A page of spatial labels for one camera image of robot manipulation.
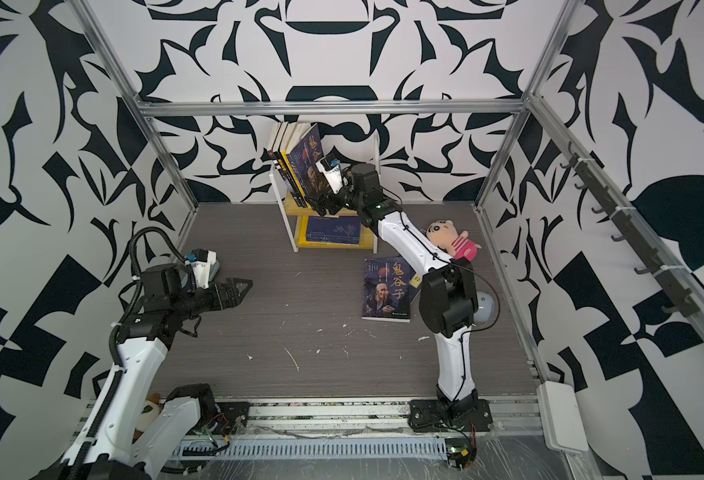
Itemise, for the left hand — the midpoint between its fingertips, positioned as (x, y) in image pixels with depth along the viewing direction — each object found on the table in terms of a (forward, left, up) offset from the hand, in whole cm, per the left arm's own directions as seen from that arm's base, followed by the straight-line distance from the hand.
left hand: (238, 280), depth 77 cm
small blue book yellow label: (+25, -24, -11) cm, 36 cm away
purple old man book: (+27, -16, +16) cm, 36 cm away
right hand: (+23, -20, +11) cm, 33 cm away
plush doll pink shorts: (+22, -61, -11) cm, 66 cm away
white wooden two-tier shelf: (+24, -35, -16) cm, 45 cm away
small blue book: (+9, -50, -19) cm, 54 cm away
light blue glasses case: (-2, +3, +8) cm, 9 cm away
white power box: (-32, -77, -15) cm, 85 cm away
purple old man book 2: (+5, -40, -17) cm, 43 cm away
